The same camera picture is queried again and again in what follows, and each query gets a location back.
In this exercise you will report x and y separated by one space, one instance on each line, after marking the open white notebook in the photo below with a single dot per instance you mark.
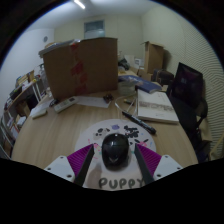
156 106

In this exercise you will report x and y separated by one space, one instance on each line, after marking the grey wall window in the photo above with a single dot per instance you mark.
94 29

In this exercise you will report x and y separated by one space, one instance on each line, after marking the large brown cardboard box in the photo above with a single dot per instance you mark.
83 66

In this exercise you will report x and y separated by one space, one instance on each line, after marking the white puppy-print mouse pad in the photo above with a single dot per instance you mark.
113 178

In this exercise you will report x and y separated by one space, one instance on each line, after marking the blue book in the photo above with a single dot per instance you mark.
146 86

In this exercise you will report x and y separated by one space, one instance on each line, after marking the cluttered shelf unit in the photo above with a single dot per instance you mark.
16 106

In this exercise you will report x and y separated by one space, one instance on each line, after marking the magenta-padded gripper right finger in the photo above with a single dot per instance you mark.
154 164

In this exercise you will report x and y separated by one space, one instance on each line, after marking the ceiling tube light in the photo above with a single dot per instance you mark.
79 4

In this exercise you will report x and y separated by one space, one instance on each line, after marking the black marker pen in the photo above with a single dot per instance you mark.
140 123

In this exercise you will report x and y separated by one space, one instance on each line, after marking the open brown cardboard box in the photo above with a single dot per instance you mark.
154 57

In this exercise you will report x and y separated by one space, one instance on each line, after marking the white paper sheet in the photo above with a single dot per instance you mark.
41 106
93 101

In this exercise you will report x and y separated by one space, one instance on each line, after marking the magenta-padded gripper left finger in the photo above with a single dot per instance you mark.
74 164

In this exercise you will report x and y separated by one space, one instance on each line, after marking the black bag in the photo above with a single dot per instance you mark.
163 76

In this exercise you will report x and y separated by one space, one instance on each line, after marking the black office chair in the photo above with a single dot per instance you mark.
188 100

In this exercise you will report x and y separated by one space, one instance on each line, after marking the small black clip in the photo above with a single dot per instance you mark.
108 98

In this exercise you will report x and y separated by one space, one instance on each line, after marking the clear plastic container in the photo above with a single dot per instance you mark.
126 88

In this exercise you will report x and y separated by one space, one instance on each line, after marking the black computer mouse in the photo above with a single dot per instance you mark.
115 150

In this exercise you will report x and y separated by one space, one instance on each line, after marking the small black gadget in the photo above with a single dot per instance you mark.
53 102

